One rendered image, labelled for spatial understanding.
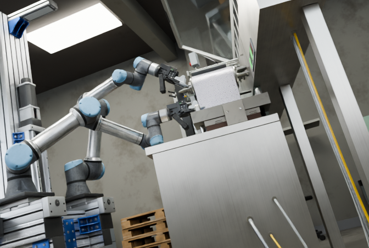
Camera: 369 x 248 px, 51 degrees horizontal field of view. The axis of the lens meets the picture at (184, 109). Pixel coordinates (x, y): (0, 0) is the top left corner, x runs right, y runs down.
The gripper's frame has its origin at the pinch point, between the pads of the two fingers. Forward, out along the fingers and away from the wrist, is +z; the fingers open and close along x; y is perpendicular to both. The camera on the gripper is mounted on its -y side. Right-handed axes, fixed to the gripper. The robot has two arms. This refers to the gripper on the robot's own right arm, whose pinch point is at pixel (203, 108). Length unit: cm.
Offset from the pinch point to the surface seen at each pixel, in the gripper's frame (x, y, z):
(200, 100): -0.2, 4.9, -0.3
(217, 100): -0.3, 2.3, 8.6
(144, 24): 251, 211, -55
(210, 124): -19.0, -14.7, 1.9
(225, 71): 0.2, 18.2, 17.9
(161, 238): 295, -64, -101
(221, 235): -26, -67, -6
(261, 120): -26.0, -20.8, 25.9
